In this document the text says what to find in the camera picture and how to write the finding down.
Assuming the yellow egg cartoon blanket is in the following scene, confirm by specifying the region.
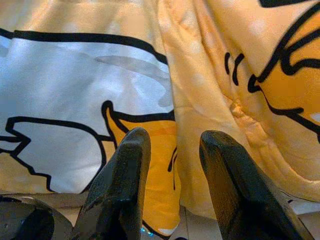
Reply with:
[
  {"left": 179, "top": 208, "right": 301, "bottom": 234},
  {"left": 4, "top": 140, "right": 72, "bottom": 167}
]
[{"left": 0, "top": 0, "right": 320, "bottom": 237}]

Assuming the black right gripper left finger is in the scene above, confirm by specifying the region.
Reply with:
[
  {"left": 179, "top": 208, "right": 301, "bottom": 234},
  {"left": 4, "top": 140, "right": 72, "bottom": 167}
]
[{"left": 72, "top": 126, "right": 152, "bottom": 240}]

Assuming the grey right robot leg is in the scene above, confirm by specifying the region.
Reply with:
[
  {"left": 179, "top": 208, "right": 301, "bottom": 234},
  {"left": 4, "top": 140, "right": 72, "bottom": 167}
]
[{"left": 0, "top": 195, "right": 74, "bottom": 240}]

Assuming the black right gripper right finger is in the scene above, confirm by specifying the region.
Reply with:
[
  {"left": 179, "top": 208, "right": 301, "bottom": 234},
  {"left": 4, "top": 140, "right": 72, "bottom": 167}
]
[{"left": 198, "top": 129, "right": 316, "bottom": 240}]

